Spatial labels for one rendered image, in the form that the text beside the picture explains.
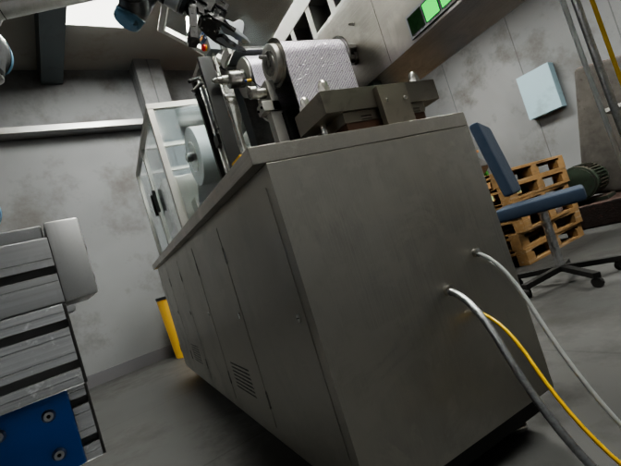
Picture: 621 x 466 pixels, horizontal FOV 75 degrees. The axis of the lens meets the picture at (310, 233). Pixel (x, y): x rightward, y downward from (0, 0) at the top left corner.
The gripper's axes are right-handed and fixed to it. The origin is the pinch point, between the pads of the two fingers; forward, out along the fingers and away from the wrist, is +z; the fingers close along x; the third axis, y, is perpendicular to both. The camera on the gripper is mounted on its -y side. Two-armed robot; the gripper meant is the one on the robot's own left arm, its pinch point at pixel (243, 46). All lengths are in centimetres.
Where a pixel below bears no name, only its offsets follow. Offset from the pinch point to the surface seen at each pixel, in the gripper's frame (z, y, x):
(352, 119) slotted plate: 32.4, -19.6, -24.5
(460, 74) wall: 322, 455, 343
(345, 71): 31.2, 8.9, -5.8
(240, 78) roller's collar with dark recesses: 3.9, 5.2, 22.6
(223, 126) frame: 5.9, -12.6, 27.5
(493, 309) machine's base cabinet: 85, -51, -32
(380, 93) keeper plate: 36.2, -10.1, -27.5
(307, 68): 19.6, 1.5, -5.8
